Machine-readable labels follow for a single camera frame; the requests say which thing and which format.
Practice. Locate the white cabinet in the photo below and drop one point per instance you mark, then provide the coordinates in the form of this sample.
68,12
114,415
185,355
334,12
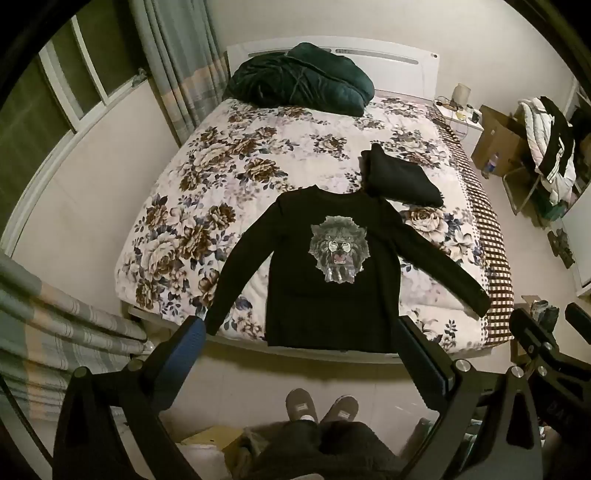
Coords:
579,249

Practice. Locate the striped grey curtain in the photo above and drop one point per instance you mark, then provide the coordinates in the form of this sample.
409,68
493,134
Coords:
180,69
60,332

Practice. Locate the large cardboard box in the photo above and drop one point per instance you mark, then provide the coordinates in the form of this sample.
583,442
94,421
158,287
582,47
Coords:
501,138

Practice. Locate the brown checked bed sheet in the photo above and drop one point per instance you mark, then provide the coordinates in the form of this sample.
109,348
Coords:
494,258

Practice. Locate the dark patterned slipper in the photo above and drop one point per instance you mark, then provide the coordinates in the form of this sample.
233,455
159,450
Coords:
566,258
557,240

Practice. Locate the flat cardboard box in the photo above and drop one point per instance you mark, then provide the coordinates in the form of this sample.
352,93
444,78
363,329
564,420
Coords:
212,438

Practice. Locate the white nightstand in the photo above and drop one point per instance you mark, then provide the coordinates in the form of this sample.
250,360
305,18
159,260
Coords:
466,127

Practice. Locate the pile of clothes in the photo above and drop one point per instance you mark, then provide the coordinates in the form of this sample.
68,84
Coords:
549,138

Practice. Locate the metal frame chair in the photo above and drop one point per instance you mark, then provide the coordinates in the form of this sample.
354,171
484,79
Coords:
519,184

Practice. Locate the floral blanket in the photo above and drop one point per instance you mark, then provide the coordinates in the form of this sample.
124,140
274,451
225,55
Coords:
231,184

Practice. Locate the black lion print sweater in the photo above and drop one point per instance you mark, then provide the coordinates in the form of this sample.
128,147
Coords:
323,300

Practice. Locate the person's dark pants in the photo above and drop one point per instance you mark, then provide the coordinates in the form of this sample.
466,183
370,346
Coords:
323,452

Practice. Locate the plastic water bottle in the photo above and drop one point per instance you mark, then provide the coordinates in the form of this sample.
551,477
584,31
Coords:
490,166

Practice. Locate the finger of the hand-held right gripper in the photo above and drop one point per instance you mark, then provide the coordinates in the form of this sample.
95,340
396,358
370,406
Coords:
579,321
531,330

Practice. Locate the white framed window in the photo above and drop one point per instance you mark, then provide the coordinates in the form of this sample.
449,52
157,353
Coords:
27,124

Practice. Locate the folded black garment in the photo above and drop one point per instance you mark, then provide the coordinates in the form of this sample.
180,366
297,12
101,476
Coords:
397,177

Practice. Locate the white table lamp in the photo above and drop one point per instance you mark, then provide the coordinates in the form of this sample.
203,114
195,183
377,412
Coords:
461,94

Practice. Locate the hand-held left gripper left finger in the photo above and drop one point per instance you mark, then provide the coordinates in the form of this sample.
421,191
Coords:
187,346

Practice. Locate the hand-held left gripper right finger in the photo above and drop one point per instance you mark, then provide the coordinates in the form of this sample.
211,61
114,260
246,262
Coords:
418,355

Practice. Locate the white bed frame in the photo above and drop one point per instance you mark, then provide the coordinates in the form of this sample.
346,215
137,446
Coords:
415,69

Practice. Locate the dark green duvet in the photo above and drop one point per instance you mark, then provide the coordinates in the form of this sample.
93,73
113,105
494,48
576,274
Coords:
300,78

